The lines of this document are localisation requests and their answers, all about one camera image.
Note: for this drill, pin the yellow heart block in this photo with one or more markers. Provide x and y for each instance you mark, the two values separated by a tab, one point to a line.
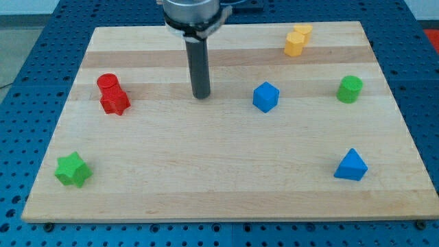
304	29

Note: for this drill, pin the red star block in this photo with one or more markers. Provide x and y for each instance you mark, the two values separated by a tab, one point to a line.
115	102

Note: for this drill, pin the green cylinder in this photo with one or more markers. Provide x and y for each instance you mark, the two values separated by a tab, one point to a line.
349	89

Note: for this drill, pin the yellow hexagon block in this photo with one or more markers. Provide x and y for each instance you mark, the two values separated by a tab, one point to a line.
294	44

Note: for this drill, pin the wooden board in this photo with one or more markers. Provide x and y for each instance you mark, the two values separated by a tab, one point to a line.
173	158

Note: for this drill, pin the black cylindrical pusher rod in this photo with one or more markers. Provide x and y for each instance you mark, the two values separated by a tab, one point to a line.
198	61

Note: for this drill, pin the red cylinder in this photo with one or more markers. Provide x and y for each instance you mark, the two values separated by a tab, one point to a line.
108	85

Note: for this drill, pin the green star block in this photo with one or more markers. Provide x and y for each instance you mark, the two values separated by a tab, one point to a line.
72	170

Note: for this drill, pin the blue cube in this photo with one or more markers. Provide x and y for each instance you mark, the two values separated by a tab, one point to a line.
265	97

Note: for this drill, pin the blue triangle block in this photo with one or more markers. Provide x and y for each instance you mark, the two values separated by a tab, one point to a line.
352	167

